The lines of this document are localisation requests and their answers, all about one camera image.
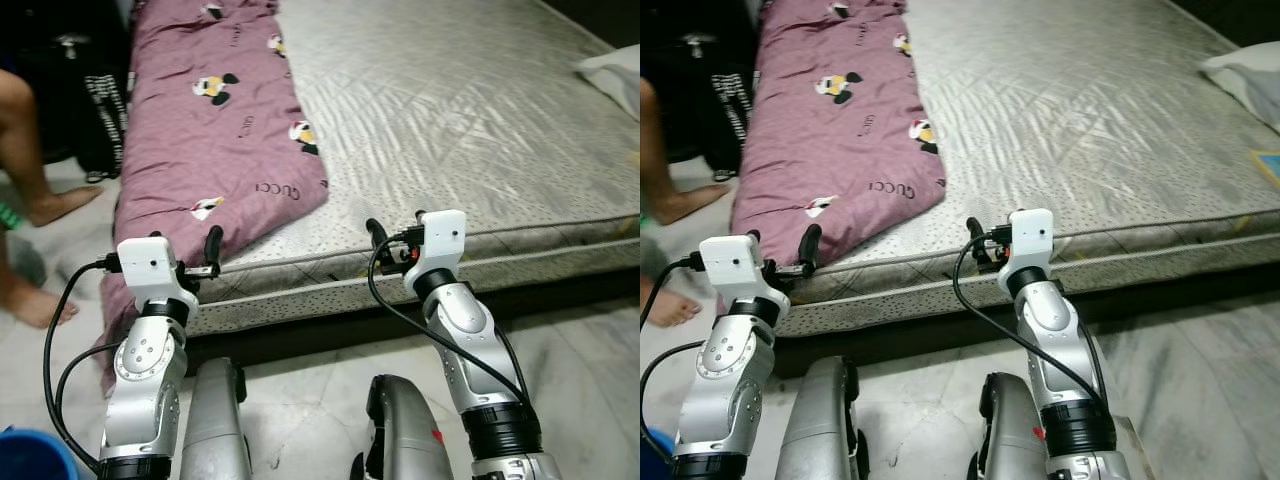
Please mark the colourful yellow-edged book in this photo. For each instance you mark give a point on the colourful yellow-edged book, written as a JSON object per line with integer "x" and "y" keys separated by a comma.
{"x": 1268, "y": 168}

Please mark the grey robot leg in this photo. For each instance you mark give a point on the grey robot leg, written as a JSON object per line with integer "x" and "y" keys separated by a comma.
{"x": 825, "y": 430}
{"x": 400, "y": 435}
{"x": 1010, "y": 435}
{"x": 215, "y": 430}

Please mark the pink cartoon print blanket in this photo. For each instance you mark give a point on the pink cartoon print blanket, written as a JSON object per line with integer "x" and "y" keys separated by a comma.
{"x": 210, "y": 140}
{"x": 830, "y": 140}

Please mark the blue plastic bucket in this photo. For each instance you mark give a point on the blue plastic bucket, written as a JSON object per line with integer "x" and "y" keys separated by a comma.
{"x": 652, "y": 460}
{"x": 30, "y": 458}

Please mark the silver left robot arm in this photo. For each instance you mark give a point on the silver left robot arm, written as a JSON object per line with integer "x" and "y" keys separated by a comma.
{"x": 145, "y": 365}
{"x": 735, "y": 360}

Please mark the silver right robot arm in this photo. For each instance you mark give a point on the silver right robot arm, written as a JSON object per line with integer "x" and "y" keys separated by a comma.
{"x": 455, "y": 315}
{"x": 1040, "y": 310}

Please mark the black tufted headboard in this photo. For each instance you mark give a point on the black tufted headboard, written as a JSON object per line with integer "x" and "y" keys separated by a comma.
{"x": 600, "y": 12}
{"x": 1240, "y": 12}

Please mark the white quilted mattress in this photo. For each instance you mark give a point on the white quilted mattress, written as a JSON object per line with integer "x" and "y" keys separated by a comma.
{"x": 450, "y": 120}
{"x": 1080, "y": 120}

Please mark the white pillow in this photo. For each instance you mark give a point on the white pillow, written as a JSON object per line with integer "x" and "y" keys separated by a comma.
{"x": 615, "y": 85}
{"x": 1245, "y": 85}

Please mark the person's bare legs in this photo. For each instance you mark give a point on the person's bare legs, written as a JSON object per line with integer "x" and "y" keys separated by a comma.
{"x": 25, "y": 150}
{"x": 660, "y": 170}

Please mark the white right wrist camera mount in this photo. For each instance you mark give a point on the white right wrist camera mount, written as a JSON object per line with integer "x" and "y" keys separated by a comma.
{"x": 1030, "y": 235}
{"x": 442, "y": 238}

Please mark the grey left robot leg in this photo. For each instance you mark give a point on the grey left robot leg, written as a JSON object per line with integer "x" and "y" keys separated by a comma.
{"x": 825, "y": 430}
{"x": 215, "y": 430}

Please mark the grey right robot leg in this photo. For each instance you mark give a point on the grey right robot leg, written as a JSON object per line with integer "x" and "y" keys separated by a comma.
{"x": 1010, "y": 435}
{"x": 400, "y": 435}

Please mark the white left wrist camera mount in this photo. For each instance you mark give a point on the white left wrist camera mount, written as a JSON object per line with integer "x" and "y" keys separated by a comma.
{"x": 150, "y": 265}
{"x": 735, "y": 263}

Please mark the black bag with white print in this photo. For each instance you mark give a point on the black bag with white print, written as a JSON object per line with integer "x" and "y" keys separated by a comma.
{"x": 95, "y": 110}
{"x": 715, "y": 110}

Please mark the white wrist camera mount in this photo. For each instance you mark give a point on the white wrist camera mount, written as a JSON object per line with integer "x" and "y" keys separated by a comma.
{"x": 442, "y": 238}
{"x": 735, "y": 263}
{"x": 1030, "y": 235}
{"x": 150, "y": 265}

